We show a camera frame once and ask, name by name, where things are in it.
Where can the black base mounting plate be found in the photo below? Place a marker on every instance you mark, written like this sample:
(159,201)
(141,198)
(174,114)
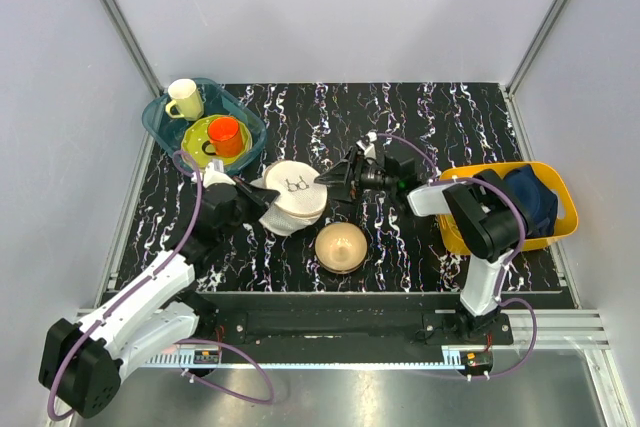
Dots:
(300,327)

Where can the pale yellow mug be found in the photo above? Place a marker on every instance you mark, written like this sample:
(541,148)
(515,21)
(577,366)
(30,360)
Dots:
(185,100)

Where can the orange cup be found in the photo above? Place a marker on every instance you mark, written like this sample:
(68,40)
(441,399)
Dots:
(224,138)

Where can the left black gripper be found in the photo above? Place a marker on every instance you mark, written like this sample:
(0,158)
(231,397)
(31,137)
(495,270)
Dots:
(260,195)

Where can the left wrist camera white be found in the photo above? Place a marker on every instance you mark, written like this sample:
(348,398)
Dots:
(214,174)

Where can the yellow-green plate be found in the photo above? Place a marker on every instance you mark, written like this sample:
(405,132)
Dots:
(196,135)

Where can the yellow plastic basket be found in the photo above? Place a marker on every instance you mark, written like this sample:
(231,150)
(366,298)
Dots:
(567,219)

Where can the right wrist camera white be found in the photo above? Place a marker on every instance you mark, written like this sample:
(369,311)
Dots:
(367,144)

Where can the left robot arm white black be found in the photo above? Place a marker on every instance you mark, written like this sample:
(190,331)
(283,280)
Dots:
(85,362)

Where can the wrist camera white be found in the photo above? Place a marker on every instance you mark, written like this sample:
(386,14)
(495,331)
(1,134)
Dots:
(367,144)
(214,174)

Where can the black marble pattern mat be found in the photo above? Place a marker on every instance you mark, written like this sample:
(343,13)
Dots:
(441,125)

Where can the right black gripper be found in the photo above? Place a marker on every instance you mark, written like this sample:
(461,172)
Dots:
(337,176)

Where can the teal plastic bin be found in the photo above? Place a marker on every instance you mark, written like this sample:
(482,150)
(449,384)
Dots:
(173,134)

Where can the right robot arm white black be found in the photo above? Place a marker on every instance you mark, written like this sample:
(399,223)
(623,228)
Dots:
(488,217)

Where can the navy blue garment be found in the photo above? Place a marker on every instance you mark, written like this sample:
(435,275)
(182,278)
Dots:
(539,203)

